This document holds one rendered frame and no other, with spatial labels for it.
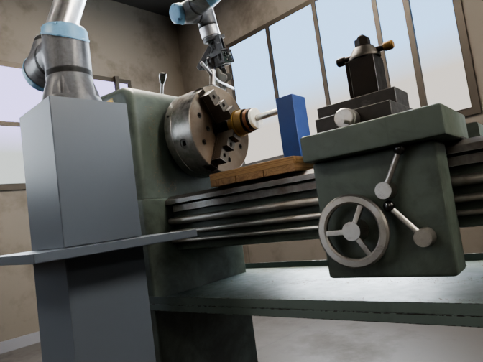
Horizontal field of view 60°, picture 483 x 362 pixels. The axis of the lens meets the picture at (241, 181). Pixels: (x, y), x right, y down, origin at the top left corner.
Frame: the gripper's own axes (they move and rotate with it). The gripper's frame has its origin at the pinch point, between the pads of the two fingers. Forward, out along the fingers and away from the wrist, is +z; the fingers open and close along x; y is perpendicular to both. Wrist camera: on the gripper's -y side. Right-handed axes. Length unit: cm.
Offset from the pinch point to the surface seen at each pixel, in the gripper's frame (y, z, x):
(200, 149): 11.6, 20.6, -35.8
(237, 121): 22.2, 15.4, -26.4
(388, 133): 78, 27, -56
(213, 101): 15.6, 6.6, -27.5
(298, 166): 49, 32, -43
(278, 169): 44, 31, -45
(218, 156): 15.0, 24.8, -32.1
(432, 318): 81, 62, -65
